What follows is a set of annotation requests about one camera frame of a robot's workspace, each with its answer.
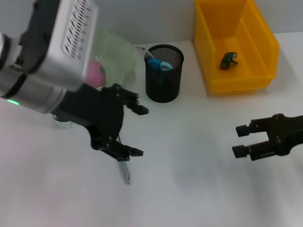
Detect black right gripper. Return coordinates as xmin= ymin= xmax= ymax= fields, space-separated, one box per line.
xmin=232 ymin=113 xmax=303 ymax=162

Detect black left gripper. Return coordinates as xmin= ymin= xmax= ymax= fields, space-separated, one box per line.
xmin=56 ymin=83 xmax=150 ymax=162

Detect grey clear ballpoint pen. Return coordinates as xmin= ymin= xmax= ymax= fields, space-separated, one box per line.
xmin=117 ymin=136 xmax=132 ymax=185

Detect pink toy peach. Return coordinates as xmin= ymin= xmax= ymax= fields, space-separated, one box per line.
xmin=84 ymin=60 xmax=107 ymax=90

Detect clear green-label water bottle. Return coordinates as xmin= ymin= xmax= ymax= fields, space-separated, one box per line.
xmin=53 ymin=113 xmax=78 ymax=130

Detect blue plastic scissors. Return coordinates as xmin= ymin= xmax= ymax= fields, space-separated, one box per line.
xmin=148 ymin=58 xmax=174 ymax=72

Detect green plastic scrap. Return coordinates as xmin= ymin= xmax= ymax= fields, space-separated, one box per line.
xmin=219 ymin=51 xmax=239 ymax=70

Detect black mesh pen holder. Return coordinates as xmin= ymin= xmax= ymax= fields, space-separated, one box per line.
xmin=144 ymin=44 xmax=185 ymax=104

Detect green glass fruit bowl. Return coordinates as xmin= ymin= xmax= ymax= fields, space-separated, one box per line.
xmin=87 ymin=29 xmax=138 ymax=92

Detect yellow plastic bin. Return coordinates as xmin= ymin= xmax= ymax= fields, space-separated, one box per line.
xmin=194 ymin=0 xmax=280 ymax=93

